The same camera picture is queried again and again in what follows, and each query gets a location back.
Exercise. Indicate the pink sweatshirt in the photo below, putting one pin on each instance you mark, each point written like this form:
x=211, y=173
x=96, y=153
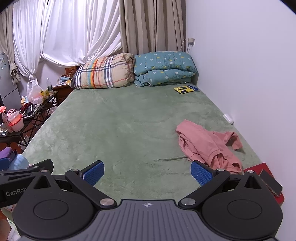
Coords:
x=203, y=143

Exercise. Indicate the grey refrigerator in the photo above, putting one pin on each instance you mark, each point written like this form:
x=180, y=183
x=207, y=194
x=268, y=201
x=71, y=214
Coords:
x=8, y=78

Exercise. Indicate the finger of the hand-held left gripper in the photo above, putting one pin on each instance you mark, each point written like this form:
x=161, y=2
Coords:
x=23, y=170

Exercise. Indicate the wooden nightstand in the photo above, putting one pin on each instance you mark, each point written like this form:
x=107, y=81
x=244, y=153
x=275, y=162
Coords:
x=62, y=92

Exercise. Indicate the white sheer curtain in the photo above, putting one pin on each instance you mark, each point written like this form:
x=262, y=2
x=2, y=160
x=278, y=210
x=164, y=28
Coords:
x=69, y=30

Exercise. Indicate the red notebook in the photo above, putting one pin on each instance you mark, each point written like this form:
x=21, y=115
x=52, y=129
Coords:
x=255, y=168

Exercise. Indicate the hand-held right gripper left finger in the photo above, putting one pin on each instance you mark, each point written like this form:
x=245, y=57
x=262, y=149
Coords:
x=93, y=172

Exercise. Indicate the small white case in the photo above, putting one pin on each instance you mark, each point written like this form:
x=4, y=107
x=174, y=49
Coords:
x=228, y=118

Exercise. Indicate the smartphone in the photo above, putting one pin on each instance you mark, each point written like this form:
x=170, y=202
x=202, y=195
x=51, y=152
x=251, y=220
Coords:
x=270, y=183

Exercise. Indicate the black folding table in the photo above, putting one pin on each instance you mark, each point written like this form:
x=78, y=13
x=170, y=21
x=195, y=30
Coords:
x=44, y=106

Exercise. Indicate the white plastic bag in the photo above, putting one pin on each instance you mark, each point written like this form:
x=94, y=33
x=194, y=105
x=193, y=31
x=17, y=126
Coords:
x=34, y=92

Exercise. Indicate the clear plastic bottle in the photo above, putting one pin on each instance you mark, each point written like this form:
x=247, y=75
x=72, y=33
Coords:
x=48, y=84

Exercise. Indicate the teal floral folded quilt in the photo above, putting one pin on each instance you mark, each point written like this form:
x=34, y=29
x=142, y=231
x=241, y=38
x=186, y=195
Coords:
x=161, y=64

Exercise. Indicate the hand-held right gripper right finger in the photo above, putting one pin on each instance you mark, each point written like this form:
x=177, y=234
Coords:
x=201, y=173

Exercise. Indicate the plaid pillow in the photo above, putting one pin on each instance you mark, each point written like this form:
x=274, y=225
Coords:
x=101, y=74

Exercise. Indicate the green fleece blanket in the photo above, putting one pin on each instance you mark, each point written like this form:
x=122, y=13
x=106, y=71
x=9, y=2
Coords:
x=115, y=129

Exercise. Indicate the yellow and blue pouch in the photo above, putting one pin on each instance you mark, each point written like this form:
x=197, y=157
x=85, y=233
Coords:
x=182, y=90

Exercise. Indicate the purple cloth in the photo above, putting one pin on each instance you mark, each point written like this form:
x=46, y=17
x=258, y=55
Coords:
x=8, y=153

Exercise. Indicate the pink artificial flower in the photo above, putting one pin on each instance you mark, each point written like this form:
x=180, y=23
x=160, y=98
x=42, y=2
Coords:
x=2, y=109

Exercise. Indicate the small wall plug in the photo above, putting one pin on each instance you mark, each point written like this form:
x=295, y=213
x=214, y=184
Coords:
x=191, y=41

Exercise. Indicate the light blue cloth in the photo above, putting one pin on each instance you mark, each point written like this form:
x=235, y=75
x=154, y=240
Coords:
x=19, y=162

